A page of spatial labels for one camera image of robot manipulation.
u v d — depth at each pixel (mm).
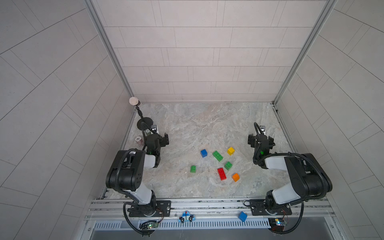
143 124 993
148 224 654
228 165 826
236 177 803
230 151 886
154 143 698
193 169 827
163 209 708
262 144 694
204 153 870
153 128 800
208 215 707
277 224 680
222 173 820
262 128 790
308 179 439
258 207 714
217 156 868
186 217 680
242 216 694
